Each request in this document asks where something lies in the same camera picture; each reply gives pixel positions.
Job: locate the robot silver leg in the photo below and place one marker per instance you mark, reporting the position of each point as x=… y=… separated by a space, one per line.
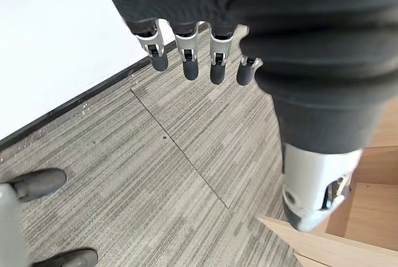
x=12 y=226

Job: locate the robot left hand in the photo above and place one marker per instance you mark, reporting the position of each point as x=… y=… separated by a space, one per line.
x=280 y=30

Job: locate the black baseboard strip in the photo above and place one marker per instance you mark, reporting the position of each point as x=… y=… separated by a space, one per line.
x=81 y=92

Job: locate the robot dark foot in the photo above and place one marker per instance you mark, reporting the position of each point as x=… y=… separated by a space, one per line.
x=70 y=258
x=38 y=183

